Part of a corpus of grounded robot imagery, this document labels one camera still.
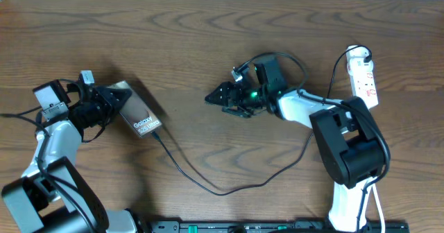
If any white USB charger adapter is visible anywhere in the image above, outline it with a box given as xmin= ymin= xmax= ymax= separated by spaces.
xmin=346 ymin=45 xmax=374 ymax=68

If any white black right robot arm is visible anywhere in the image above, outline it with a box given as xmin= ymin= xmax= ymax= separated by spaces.
xmin=205 ymin=52 xmax=391 ymax=232

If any white power strip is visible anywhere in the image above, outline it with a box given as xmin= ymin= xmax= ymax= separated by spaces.
xmin=347 ymin=65 xmax=379 ymax=109

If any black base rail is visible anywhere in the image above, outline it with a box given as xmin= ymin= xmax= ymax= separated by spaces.
xmin=151 ymin=220 xmax=410 ymax=233

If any white power strip cord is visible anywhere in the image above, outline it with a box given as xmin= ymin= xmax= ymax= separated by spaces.
xmin=366 ymin=180 xmax=386 ymax=233

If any black charging cable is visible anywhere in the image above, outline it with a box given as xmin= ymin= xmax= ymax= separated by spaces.
xmin=151 ymin=44 xmax=373 ymax=196

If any gold smartphone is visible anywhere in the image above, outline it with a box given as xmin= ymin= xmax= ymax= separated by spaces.
xmin=109 ymin=80 xmax=162 ymax=138

